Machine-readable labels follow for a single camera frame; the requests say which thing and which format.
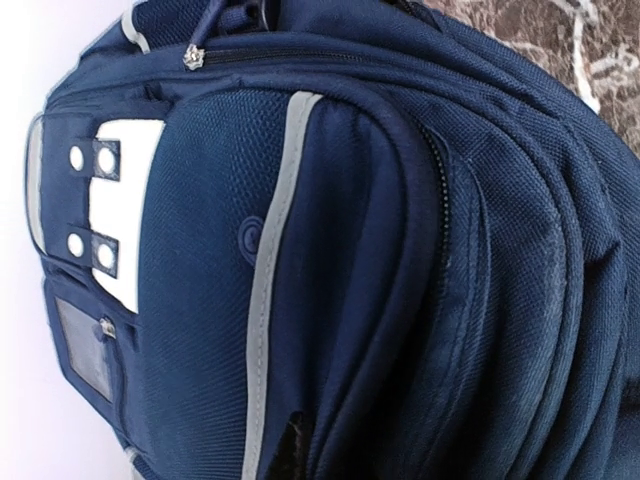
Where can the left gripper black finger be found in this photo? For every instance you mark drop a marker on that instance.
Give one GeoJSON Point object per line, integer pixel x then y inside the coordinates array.
{"type": "Point", "coordinates": [290, 424]}

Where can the navy blue backpack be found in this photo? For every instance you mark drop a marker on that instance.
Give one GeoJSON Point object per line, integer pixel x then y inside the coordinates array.
{"type": "Point", "coordinates": [438, 234]}

